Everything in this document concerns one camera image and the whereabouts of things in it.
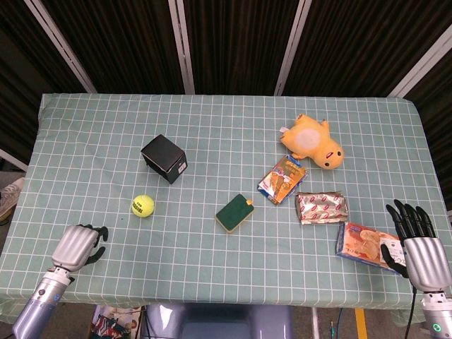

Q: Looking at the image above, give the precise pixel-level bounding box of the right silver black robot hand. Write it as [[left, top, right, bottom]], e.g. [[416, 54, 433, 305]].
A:
[[380, 199, 446, 293]]

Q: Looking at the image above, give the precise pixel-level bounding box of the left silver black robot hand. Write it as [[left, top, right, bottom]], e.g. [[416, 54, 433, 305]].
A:
[[51, 224, 109, 273]]

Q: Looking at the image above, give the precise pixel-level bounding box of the yellow tennis ball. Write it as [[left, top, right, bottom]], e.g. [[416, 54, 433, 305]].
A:
[[131, 194, 155, 219]]

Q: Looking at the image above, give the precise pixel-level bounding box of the orange biscuit box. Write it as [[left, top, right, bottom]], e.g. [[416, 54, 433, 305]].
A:
[[334, 221, 407, 273]]

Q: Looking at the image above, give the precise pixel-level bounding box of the black cardboard box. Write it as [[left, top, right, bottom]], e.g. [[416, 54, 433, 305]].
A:
[[141, 133, 188, 185]]

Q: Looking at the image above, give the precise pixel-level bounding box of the grey sneaker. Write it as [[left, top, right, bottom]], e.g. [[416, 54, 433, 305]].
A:
[[0, 177, 26, 221]]

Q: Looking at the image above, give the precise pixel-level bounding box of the colourful printed bag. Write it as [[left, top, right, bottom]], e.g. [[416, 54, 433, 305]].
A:
[[90, 304, 143, 339]]

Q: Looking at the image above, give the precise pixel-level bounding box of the yellow floor tape strip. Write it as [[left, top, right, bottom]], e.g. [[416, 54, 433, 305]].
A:
[[354, 307, 367, 339]]

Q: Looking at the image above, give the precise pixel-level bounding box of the silver red foil packet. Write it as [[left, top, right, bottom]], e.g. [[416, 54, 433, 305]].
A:
[[295, 191, 350, 225]]

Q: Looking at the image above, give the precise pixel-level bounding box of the yellow plush duck toy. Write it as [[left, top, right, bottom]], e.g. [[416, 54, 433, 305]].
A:
[[280, 113, 345, 171]]

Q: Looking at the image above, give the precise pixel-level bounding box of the orange snack packet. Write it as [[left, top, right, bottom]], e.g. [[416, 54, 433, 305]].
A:
[[257, 154, 309, 206]]

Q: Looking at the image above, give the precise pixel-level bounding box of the green checkered tablecloth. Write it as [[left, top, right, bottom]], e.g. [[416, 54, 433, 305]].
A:
[[0, 93, 452, 314]]

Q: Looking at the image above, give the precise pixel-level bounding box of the green yellow sponge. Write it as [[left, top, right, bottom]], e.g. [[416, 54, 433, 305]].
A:
[[215, 193, 256, 234]]

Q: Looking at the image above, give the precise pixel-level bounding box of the grey blue robot torso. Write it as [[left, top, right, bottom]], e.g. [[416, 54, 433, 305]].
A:
[[145, 302, 295, 339]]

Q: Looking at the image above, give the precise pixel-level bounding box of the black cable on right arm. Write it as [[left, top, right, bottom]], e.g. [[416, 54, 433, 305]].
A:
[[403, 285, 417, 339]]

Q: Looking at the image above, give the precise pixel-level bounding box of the blue cable with plug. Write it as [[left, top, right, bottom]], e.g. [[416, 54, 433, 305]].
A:
[[328, 307, 345, 339]]

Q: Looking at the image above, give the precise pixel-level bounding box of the white partition frame post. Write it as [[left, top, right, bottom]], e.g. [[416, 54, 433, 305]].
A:
[[389, 31, 452, 98], [23, 0, 98, 94], [273, 0, 313, 96], [167, 0, 196, 95]]

